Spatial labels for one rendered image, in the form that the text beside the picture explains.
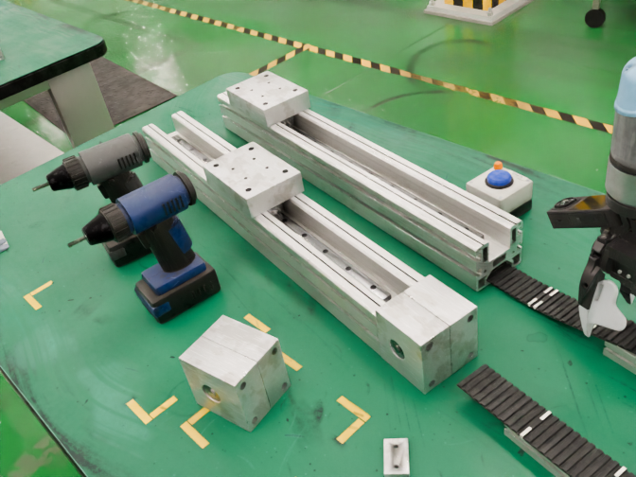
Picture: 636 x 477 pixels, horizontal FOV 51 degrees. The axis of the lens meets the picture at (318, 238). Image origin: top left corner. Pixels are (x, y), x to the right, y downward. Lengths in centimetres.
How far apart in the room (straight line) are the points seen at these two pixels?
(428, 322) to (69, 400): 53
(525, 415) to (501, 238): 31
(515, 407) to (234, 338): 37
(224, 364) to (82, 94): 174
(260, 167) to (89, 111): 141
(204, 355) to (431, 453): 31
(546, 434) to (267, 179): 60
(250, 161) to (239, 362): 45
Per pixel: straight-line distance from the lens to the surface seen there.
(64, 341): 117
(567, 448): 85
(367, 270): 103
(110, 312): 118
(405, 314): 89
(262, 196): 112
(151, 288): 109
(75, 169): 117
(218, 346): 91
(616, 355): 97
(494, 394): 88
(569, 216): 89
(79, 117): 251
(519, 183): 118
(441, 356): 90
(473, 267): 103
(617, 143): 78
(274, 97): 141
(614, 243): 85
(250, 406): 90
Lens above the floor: 150
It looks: 37 degrees down
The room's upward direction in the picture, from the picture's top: 11 degrees counter-clockwise
